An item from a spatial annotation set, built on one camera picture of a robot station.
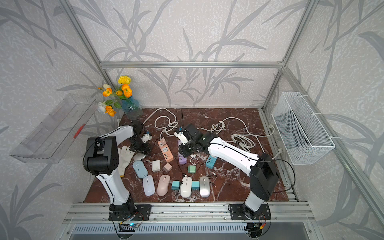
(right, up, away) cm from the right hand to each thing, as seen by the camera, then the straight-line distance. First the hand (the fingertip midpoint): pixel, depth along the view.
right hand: (180, 149), depth 80 cm
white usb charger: (-16, -12, +8) cm, 21 cm away
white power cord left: (-11, +9, +23) cm, 27 cm away
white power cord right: (+43, +2, +20) cm, 47 cm away
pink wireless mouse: (-10, -20, +1) cm, 22 cm away
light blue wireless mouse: (-24, -13, +6) cm, 28 cm away
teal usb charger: (-3, -20, +1) cm, 20 cm away
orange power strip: (-11, -5, +14) cm, 18 cm away
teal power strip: (+17, -9, +9) cm, 21 cm away
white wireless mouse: (+3, -20, -1) cm, 21 cm away
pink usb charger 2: (-13, +2, +14) cm, 19 cm away
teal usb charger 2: (+8, -20, +1) cm, 22 cm away
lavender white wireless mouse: (-17, -20, +1) cm, 27 cm away
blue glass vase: (-38, +24, +26) cm, 52 cm away
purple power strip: (-1, -9, +10) cm, 13 cm away
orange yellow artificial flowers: (-54, +32, +32) cm, 71 cm away
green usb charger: (+6, -13, +7) cm, 16 cm away
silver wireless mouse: (+13, -21, +1) cm, 25 cm away
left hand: (-26, -5, +16) cm, 31 cm away
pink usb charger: (-9, -12, +7) cm, 17 cm away
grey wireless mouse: (-28, -7, +13) cm, 32 cm away
